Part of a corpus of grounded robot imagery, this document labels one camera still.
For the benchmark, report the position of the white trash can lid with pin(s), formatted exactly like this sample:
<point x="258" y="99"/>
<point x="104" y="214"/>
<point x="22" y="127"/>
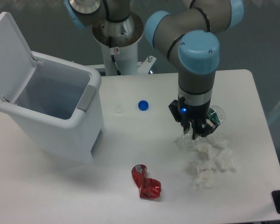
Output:
<point x="17" y="63"/>

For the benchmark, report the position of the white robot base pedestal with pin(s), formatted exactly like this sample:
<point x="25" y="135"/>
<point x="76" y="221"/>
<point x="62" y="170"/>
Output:
<point x="120" y="60"/>

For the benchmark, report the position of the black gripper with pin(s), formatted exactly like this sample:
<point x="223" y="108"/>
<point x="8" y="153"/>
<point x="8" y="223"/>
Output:
<point x="192" y="111"/>

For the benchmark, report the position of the clear plastic bottle green label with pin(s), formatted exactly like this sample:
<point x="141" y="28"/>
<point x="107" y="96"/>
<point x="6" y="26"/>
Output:
<point x="215" y="114"/>

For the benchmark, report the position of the crushed red can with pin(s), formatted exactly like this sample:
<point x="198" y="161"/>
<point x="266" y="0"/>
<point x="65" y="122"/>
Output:
<point x="149" y="188"/>

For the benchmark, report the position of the crumpled white tissue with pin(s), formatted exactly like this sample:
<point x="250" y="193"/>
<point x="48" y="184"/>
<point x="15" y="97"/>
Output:
<point x="214" y="155"/>

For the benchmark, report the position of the white bottle cap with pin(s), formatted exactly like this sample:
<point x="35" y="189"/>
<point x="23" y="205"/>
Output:
<point x="118" y="109"/>

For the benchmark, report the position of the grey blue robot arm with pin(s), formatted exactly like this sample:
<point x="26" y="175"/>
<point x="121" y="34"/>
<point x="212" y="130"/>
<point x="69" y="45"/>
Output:
<point x="188" y="41"/>

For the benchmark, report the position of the white metal bracket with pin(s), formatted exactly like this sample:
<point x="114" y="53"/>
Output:
<point x="146" y="67"/>

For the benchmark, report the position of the white trash can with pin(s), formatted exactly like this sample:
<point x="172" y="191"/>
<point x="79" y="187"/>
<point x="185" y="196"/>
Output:
<point x="60" y="108"/>

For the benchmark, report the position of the blue bottle cap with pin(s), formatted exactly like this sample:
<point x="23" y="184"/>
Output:
<point x="143" y="105"/>

